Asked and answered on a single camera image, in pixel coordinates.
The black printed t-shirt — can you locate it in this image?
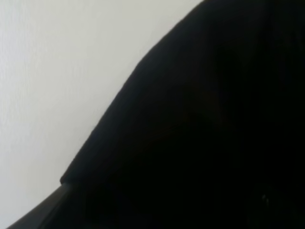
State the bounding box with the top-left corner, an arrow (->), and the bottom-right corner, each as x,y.
61,0 -> 305,229

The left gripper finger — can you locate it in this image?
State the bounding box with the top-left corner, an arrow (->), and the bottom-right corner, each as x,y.
9,185 -> 90,229

